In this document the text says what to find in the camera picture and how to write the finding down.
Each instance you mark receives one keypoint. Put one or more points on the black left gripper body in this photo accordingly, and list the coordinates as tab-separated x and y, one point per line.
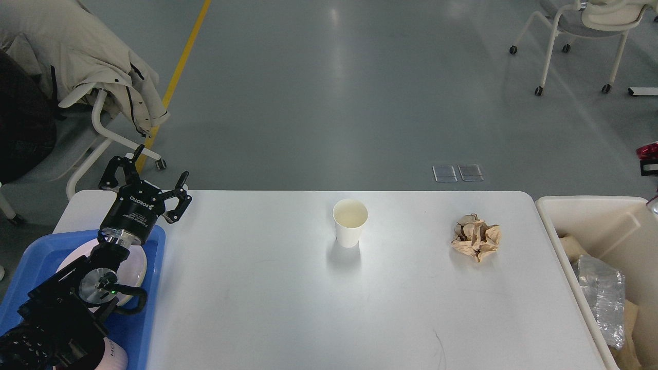
135	211

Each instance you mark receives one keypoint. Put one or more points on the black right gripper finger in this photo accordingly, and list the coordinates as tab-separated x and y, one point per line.
649	168

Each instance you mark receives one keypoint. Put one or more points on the red foil glass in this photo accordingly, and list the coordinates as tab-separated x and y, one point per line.
648	152

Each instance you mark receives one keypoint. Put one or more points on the pink plate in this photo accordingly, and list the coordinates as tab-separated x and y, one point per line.
131	272

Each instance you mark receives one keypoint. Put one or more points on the aluminium foil tray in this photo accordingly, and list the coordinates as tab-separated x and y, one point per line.
603	287

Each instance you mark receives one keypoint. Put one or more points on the white paper cup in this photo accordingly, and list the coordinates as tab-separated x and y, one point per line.
350	216

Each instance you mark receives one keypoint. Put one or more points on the brown paper ball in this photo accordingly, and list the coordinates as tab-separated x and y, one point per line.
475	238

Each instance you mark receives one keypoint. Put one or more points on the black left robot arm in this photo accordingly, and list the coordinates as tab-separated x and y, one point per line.
63	318

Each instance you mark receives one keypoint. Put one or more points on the white office chair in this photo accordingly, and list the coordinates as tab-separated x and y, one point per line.
82	137

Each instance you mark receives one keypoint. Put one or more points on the cream plastic bin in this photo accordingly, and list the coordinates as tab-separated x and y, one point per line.
621	231

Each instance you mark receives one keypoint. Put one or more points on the white table leg base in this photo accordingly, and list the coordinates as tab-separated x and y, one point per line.
643	91

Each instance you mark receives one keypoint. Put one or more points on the person in dark clothes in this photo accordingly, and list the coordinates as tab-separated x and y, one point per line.
28	130

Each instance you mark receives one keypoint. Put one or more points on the blue plastic tray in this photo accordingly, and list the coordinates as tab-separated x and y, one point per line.
41	260

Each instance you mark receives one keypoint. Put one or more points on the beige jacket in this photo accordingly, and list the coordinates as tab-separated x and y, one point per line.
63	45

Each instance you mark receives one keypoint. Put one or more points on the white chair with castors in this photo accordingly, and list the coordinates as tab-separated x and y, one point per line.
585	20

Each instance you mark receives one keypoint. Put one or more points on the clear floor plate right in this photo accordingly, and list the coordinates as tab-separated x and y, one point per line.
470	173

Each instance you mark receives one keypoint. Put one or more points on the clear floor plate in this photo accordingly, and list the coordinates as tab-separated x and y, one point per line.
444	173
470	173

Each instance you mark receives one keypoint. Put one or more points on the clear floor plate left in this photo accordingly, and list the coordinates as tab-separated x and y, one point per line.
444	173

